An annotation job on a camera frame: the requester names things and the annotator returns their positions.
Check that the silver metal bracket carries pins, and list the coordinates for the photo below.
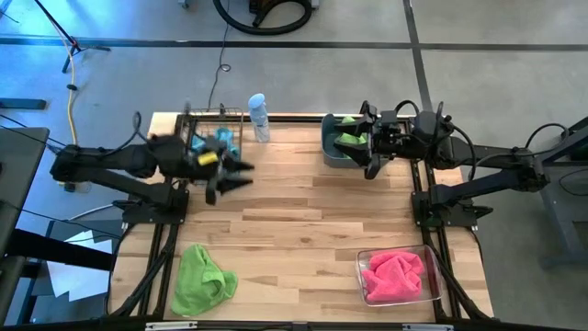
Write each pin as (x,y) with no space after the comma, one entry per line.
(427,327)
(170,325)

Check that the black floor bar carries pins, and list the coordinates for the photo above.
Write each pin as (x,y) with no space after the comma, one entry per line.
(23,103)

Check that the grey metal cart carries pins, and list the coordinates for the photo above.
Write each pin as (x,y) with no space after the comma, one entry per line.
(551,151)

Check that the blue air freshener spray bottle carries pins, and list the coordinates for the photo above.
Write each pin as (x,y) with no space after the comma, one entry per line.
(259,119)

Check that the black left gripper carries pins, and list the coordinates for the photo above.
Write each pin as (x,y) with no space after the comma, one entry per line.
(195,167)

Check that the yellow tape label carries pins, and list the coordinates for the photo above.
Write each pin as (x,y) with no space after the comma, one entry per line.
(207,158)

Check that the white paper sheets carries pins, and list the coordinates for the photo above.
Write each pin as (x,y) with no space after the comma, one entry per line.
(78,280)

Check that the black aluminium table frame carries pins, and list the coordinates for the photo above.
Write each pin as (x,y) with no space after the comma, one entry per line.
(294,119)

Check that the clear plastic bin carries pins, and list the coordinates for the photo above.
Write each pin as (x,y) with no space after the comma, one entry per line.
(434,271)

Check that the black side table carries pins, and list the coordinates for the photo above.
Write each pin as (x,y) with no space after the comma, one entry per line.
(18,174)

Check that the black tripod stand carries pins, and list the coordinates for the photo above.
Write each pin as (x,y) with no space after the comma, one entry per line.
(75,46)

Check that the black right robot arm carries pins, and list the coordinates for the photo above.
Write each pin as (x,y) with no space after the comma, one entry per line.
(496,158)

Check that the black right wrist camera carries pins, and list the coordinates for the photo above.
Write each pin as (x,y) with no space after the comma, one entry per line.
(389,120)

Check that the blue plastic basket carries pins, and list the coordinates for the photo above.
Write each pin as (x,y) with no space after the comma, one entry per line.
(328,156)

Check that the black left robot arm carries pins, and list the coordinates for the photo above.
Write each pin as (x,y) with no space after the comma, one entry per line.
(115,158)

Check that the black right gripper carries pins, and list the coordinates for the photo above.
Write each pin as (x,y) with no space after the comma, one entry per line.
(388,143)

